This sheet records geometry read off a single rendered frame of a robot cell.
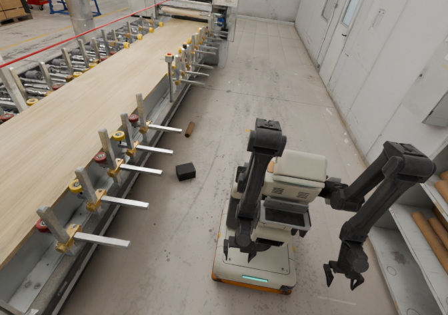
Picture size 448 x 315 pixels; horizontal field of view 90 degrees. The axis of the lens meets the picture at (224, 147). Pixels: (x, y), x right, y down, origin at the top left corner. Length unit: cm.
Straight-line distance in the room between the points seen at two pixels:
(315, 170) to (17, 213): 148
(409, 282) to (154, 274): 208
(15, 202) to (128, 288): 102
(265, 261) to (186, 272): 66
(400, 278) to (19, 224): 267
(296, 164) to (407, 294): 176
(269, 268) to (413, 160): 136
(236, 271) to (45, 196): 131
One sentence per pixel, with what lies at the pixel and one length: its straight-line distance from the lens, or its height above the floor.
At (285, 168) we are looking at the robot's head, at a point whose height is 134.
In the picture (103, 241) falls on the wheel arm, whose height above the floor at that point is 83.
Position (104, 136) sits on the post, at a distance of 149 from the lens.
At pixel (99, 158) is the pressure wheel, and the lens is 170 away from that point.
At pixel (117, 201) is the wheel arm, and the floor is 82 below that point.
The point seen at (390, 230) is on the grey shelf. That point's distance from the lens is 286.
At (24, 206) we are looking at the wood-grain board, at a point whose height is 90.
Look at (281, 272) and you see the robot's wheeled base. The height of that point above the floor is 28.
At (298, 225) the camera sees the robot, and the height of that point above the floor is 104.
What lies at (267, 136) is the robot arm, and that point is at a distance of 67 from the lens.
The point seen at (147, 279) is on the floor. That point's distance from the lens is 216.
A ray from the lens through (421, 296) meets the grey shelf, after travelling 263.
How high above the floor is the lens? 200
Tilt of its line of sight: 40 degrees down
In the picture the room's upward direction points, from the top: 8 degrees clockwise
